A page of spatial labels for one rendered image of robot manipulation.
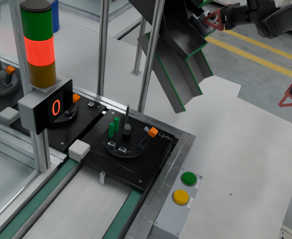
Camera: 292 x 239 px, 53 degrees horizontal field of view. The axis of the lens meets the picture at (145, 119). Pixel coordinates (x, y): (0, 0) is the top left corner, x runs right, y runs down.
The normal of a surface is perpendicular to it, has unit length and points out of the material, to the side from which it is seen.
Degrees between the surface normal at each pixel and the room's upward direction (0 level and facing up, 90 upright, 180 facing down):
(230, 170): 0
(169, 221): 0
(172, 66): 45
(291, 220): 1
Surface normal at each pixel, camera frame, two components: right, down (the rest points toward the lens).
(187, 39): 0.48, -0.46
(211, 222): 0.15, -0.73
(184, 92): 0.68, -0.18
